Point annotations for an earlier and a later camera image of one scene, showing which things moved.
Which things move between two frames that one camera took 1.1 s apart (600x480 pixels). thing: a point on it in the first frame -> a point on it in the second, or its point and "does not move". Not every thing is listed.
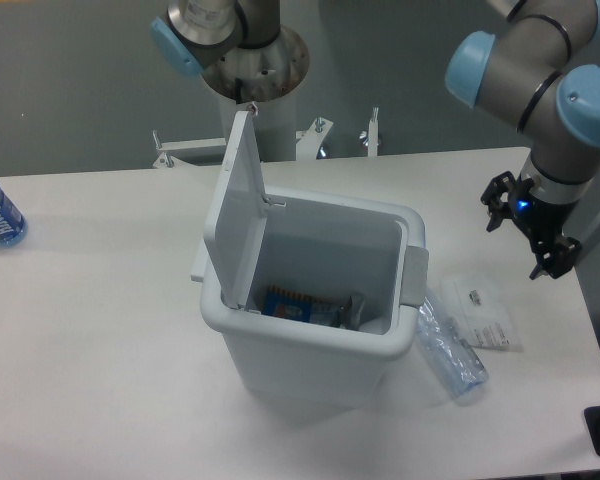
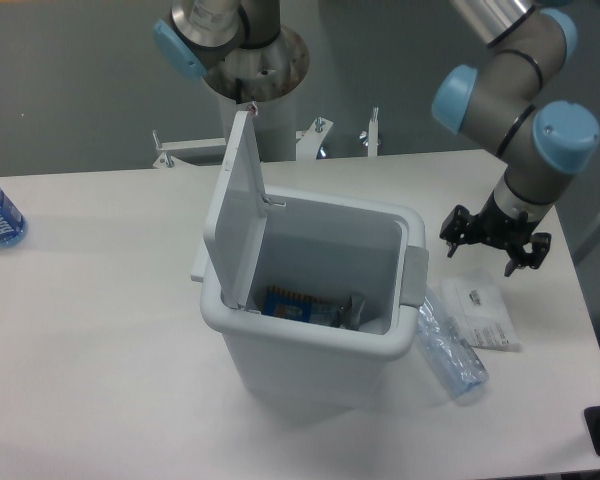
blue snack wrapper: [278, 302] does not move
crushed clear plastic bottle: [452, 357] does not move
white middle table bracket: [309, 140] does not move
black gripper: [540, 219] -> [494, 227]
